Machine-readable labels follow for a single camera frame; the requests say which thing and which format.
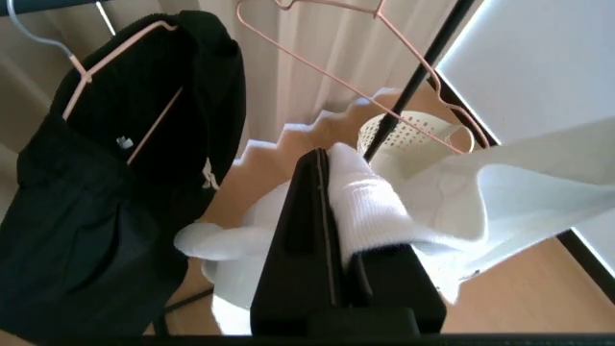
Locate white garment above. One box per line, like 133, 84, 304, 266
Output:
173, 117, 615, 336

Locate white laundry basket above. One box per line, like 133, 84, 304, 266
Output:
357, 110, 476, 182

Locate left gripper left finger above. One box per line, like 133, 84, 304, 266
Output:
249, 147, 345, 336

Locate pink clothes hanger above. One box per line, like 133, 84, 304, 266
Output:
7, 0, 185, 165
234, 0, 491, 155

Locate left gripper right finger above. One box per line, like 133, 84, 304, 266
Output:
345, 243, 448, 335

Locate black clothes rack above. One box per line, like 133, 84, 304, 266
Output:
0, 0, 477, 336

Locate beige curtain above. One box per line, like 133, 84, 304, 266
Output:
0, 0, 481, 155

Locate black shorts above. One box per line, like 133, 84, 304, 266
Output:
0, 10, 247, 337

